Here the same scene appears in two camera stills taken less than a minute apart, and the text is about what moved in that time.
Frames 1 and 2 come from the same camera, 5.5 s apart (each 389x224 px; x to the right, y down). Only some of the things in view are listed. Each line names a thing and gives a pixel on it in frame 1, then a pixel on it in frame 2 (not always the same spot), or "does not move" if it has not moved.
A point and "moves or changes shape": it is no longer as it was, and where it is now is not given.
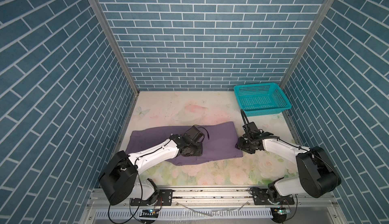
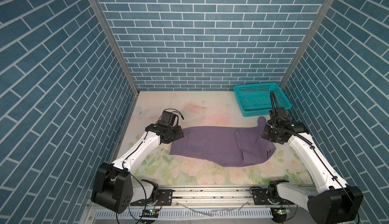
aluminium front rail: [217, 198] does not move
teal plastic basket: [258, 99] does not move
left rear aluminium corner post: [104, 23] does not move
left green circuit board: [150, 213] does not move
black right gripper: [239, 144] to [264, 134]
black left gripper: [199, 153] to [179, 134]
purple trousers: [220, 141] moves or changes shape
